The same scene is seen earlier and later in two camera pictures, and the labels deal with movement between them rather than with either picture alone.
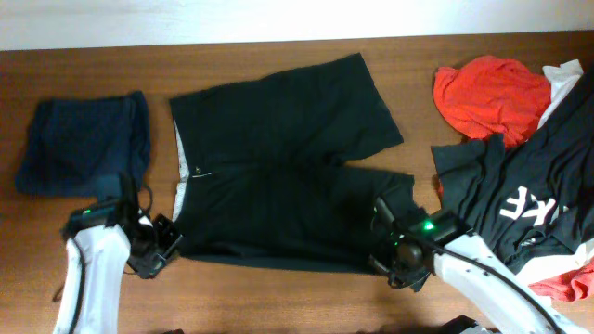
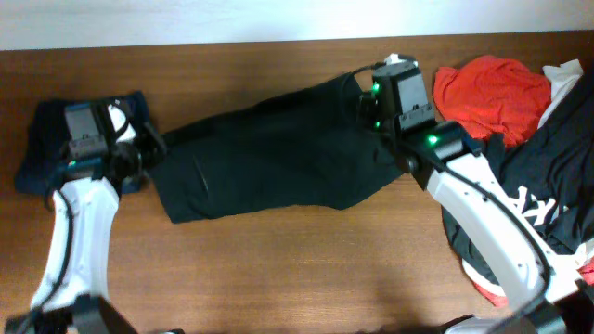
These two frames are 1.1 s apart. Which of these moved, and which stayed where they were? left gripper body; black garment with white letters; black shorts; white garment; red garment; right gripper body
Moved: left gripper body; right gripper body; black shorts
Stayed: black garment with white letters; white garment; red garment
